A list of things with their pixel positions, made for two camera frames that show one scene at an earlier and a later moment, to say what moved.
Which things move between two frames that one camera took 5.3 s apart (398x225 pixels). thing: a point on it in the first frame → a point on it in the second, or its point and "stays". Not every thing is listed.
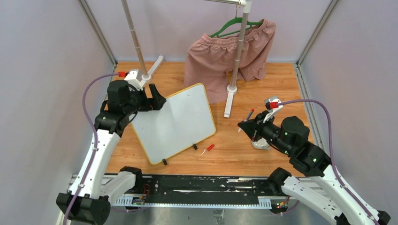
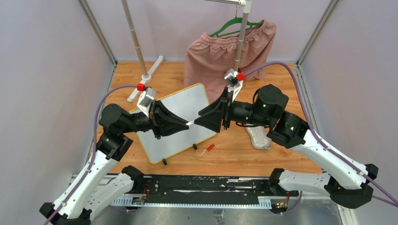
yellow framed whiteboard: x=184 y=120 stays
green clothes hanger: x=237 y=19 stays
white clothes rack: x=232 y=89 stays
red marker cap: x=210 y=147 stays
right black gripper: x=252 y=127 → x=212 y=115
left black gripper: x=155 y=103 → x=168 y=123
